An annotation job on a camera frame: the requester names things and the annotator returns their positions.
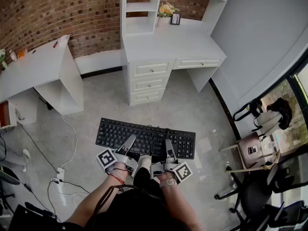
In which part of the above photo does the white power cable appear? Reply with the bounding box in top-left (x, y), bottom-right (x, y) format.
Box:
top-left (60, 114), bottom-right (79, 169)

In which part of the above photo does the green potted plant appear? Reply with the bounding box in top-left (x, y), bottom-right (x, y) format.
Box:
top-left (0, 48), bottom-right (8, 71)

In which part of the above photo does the looped black floor cable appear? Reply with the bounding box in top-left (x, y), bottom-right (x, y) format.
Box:
top-left (47, 179), bottom-right (91, 216)

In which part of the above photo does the black framed window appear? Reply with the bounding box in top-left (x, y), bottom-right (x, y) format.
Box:
top-left (258, 59), bottom-right (308, 158)

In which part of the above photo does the person's black clothing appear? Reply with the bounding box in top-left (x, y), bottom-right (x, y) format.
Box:
top-left (57, 167), bottom-right (193, 231)

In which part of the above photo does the black cloth bundle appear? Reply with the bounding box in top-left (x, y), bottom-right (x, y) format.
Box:
top-left (266, 97), bottom-right (293, 131)

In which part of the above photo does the wooden chair with brown seat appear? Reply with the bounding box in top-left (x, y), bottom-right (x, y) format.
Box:
top-left (218, 131), bottom-right (282, 175)

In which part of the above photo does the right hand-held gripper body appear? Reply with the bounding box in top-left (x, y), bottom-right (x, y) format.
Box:
top-left (150, 156), bottom-right (193, 183)

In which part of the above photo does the person's white shoe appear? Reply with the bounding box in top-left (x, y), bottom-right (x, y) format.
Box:
top-left (137, 155), bottom-right (152, 172)

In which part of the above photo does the white table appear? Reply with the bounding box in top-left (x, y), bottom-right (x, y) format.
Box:
top-left (121, 18), bottom-right (228, 107)

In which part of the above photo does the yellow flower bouquet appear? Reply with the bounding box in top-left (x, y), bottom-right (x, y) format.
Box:
top-left (157, 1), bottom-right (180, 18)

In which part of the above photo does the long black floor cable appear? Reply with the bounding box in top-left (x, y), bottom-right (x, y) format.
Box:
top-left (19, 123), bottom-right (60, 175)

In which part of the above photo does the wide white table drawer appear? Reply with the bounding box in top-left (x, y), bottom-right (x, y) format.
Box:
top-left (173, 58), bottom-right (222, 70)

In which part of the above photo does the red string bracelet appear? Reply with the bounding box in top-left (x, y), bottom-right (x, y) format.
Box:
top-left (108, 174), bottom-right (126, 185)

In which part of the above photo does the white low plinth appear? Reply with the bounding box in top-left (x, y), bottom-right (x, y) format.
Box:
top-left (73, 49), bottom-right (125, 76)

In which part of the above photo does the black keyboard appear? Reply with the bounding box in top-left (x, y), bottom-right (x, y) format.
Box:
top-left (95, 117), bottom-right (196, 160)

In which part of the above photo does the person's right hand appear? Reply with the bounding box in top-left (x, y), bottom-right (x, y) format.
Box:
top-left (154, 171), bottom-right (176, 182)

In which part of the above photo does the person's right forearm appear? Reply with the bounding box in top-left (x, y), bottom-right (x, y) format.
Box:
top-left (158, 180), bottom-right (203, 231)

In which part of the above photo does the white bag with black straps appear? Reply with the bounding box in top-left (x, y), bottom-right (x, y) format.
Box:
top-left (232, 100), bottom-right (282, 139)

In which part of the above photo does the white cabinet with red inside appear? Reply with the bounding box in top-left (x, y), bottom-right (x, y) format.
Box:
top-left (0, 100), bottom-right (18, 129)

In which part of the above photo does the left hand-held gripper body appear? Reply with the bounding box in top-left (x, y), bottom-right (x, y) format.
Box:
top-left (96, 148), bottom-right (139, 178)

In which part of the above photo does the white power strip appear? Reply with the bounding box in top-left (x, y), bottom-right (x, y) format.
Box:
top-left (55, 167), bottom-right (65, 185)

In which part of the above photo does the person's left forearm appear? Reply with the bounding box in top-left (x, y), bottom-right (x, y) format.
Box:
top-left (64, 174), bottom-right (128, 228)

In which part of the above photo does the white side desk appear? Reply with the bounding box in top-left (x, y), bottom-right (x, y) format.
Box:
top-left (0, 34), bottom-right (85, 129)

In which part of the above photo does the black shoulder strap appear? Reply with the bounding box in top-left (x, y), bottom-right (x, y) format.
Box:
top-left (91, 184), bottom-right (135, 226)

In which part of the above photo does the black swivel chair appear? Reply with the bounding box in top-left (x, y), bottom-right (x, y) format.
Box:
top-left (0, 165), bottom-right (21, 211)

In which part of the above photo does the person's left hand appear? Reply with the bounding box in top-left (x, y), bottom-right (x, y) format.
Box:
top-left (108, 163), bottom-right (128, 180)

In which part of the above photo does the black office chair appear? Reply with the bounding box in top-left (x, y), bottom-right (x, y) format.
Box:
top-left (214, 153), bottom-right (308, 231)

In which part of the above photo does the white paper sheet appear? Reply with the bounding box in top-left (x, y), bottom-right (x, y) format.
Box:
top-left (57, 34), bottom-right (70, 45)

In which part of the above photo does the black picture frame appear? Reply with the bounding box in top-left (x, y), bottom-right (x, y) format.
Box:
top-left (170, 13), bottom-right (181, 26)

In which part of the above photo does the beige wrist watch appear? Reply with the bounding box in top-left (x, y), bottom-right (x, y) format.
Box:
top-left (159, 178), bottom-right (178, 190)

